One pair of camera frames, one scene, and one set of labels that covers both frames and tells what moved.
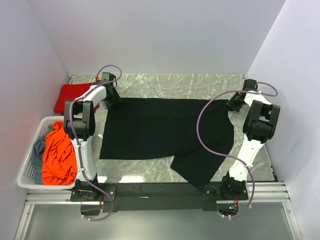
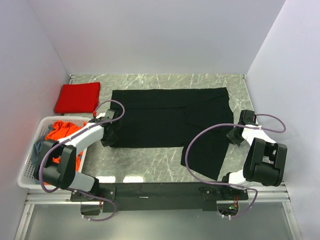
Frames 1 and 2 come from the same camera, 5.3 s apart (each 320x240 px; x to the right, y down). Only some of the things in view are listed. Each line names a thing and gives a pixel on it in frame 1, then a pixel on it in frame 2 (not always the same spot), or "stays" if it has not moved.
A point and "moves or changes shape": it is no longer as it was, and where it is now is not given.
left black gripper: x=115 y=100 to x=105 y=142
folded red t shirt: x=70 y=92 stays
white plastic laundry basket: x=26 y=179 stays
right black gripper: x=231 y=103 to x=230 y=136
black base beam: x=199 y=196 stays
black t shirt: x=165 y=128 moves or changes shape
